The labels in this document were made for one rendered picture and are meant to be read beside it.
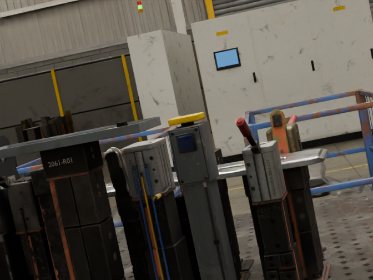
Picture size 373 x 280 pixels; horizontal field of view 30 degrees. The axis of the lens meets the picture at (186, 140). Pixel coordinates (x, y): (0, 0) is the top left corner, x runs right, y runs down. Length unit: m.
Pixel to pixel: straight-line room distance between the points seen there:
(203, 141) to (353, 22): 8.44
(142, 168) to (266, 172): 0.27
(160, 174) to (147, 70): 8.22
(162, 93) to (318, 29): 2.29
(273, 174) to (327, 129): 8.24
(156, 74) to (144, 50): 0.36
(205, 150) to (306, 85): 8.34
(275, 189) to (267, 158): 0.07
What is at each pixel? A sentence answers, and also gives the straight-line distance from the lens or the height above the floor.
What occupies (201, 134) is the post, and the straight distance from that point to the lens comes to 1.33.
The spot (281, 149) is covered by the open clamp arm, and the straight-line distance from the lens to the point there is 1.80.
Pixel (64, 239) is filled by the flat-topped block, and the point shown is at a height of 0.96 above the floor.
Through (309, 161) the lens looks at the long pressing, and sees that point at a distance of 1.58.
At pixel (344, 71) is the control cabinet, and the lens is 9.69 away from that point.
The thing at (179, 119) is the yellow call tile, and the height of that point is 1.16.
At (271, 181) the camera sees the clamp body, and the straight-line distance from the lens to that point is 1.48.
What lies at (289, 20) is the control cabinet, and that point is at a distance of 9.66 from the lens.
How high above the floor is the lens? 1.22
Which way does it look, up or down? 5 degrees down
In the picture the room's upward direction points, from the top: 12 degrees counter-clockwise
